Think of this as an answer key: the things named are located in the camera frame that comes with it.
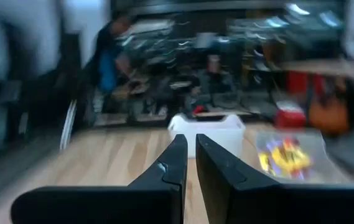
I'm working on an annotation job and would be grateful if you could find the yellow sour candy packet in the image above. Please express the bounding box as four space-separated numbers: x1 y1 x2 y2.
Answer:
257 138 313 181

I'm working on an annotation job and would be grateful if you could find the light grey plastic bin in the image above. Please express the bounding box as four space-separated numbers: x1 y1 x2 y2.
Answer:
255 129 354 184

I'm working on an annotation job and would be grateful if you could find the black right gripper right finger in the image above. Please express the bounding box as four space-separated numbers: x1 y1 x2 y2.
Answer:
195 133 354 224

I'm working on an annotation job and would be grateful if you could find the light wooden bench top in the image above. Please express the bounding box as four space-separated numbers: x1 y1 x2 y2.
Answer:
281 58 354 78

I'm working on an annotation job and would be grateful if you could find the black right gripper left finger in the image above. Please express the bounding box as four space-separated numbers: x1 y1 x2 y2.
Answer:
11 134 189 224

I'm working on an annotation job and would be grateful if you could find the person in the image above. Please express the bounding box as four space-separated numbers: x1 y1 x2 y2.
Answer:
94 15 134 94

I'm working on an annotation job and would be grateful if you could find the dark storage shelving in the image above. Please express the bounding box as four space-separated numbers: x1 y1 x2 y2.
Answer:
114 0 345 63

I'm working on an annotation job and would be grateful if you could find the orange shop vacuum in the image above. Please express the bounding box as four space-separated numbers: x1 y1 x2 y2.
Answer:
307 93 351 135

